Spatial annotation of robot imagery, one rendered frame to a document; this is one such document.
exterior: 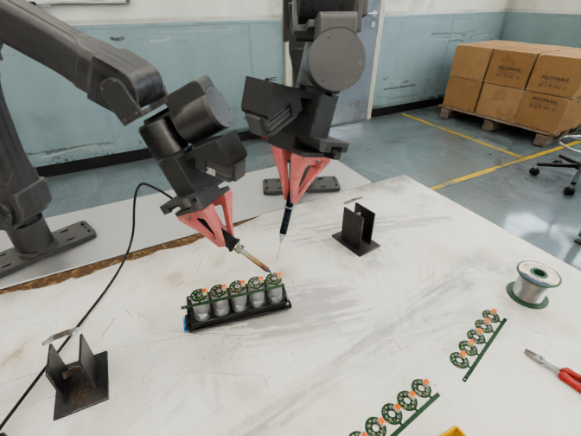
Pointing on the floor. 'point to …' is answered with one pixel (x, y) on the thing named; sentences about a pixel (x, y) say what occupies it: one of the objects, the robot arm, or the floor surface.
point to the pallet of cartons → (517, 87)
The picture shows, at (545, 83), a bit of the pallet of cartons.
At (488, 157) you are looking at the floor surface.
